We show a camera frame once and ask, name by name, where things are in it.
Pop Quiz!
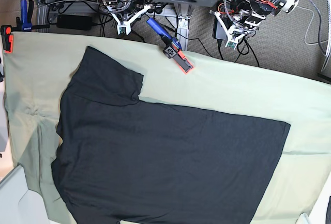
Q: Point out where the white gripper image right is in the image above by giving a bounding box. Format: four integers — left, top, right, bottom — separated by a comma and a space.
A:
213, 1, 266, 49

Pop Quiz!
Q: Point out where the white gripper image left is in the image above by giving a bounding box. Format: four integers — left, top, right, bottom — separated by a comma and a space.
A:
99, 0, 153, 35

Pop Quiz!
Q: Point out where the dark navy T-shirt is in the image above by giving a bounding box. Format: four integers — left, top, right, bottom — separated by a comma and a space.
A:
52, 47, 290, 223

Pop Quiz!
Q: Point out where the black power brick left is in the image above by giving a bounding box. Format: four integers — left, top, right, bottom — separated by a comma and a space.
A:
56, 14, 93, 31

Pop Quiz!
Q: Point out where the blue orange clamp centre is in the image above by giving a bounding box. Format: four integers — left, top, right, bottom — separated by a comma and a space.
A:
146, 18, 194, 74

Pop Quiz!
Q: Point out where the blue orange clamp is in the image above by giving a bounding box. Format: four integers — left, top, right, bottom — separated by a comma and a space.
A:
1, 0, 50, 54
146, 18, 194, 74

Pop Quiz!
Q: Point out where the light green table cloth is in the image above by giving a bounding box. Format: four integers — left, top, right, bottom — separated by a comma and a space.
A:
3, 33, 330, 223

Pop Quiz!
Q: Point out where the blue orange clamp left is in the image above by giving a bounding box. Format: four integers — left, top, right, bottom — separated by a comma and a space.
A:
1, 0, 50, 54

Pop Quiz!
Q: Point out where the grey plastic bin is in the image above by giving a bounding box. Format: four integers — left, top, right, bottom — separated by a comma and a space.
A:
1, 166, 49, 223

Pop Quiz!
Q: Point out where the aluminium frame post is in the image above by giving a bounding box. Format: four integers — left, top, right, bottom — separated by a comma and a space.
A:
165, 4, 194, 51

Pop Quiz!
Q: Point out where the white cable on floor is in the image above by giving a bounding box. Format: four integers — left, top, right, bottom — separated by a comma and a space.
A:
297, 4, 329, 46

